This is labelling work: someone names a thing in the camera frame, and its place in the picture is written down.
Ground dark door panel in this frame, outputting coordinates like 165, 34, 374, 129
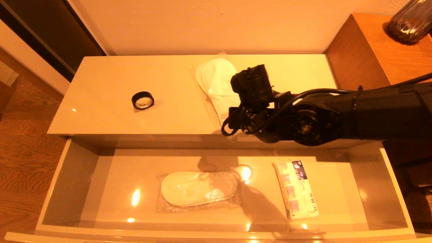
0, 0, 107, 84

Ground white cabinet drawer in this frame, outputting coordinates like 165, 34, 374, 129
5, 135, 432, 243

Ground brown wooden side cabinet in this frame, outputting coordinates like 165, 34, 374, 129
323, 13, 432, 91

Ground white slippers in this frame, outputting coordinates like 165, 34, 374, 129
156, 170, 242, 214
191, 58, 245, 135

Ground glossy white low cabinet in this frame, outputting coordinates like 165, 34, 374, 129
47, 55, 375, 149

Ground black tape roll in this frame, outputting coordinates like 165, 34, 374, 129
132, 91, 155, 110

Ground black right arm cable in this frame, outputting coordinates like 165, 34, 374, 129
221, 73, 432, 137

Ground dark ribbed glass vase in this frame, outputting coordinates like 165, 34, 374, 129
386, 0, 432, 45

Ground brown wooden furniture piece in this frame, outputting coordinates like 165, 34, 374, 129
0, 83, 16, 115

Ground printed white tissue packet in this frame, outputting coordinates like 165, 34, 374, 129
272, 160, 320, 222

